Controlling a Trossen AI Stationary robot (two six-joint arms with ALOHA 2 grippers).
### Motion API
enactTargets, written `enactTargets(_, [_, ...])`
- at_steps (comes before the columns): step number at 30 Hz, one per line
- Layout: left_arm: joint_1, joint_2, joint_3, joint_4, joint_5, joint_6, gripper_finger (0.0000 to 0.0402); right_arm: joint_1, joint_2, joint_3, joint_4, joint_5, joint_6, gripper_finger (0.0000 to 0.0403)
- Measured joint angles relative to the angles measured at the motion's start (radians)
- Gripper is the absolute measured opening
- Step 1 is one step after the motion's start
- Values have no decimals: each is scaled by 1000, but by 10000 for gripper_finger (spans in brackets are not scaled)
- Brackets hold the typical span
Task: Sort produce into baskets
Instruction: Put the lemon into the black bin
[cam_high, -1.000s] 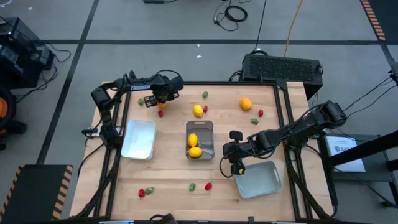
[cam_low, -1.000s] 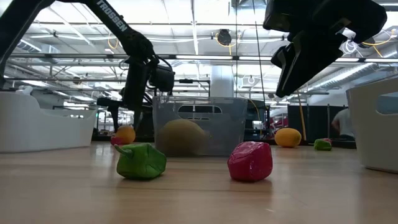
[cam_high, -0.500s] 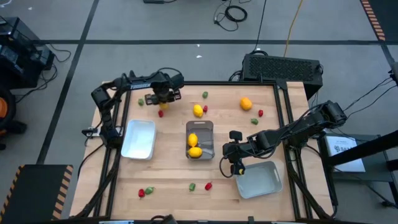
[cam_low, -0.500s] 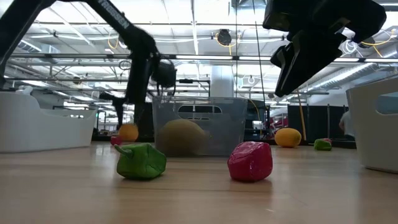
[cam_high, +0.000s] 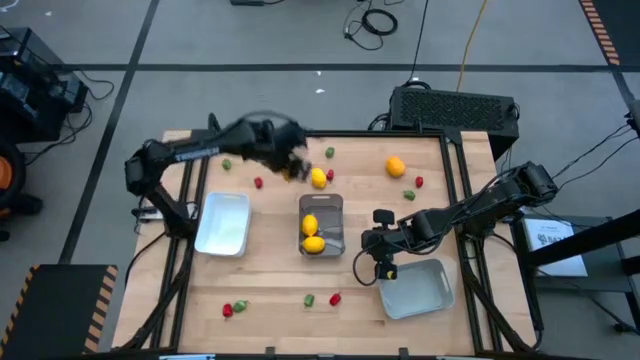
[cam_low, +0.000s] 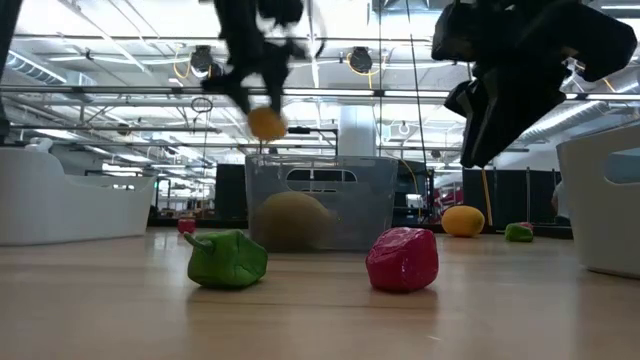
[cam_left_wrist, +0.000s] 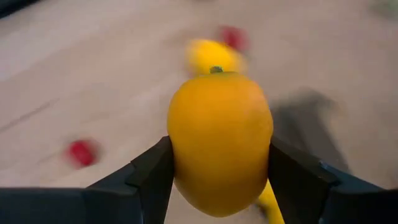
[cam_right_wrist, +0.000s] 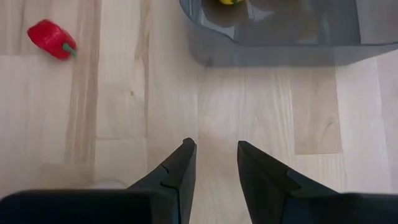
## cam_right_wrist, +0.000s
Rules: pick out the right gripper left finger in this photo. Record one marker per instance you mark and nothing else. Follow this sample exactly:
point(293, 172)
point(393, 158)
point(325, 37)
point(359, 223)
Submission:
point(174, 186)

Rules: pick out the red toy pepper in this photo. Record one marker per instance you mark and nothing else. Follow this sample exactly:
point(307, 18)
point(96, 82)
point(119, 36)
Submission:
point(49, 39)

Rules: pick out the grey translucent plastic basket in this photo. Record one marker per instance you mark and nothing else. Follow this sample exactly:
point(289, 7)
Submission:
point(280, 53)

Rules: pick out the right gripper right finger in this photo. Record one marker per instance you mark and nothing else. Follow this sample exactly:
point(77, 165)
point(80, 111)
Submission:
point(264, 186)

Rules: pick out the yellow toy lemon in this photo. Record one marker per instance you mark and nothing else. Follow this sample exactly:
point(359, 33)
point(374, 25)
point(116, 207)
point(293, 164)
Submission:
point(230, 1)

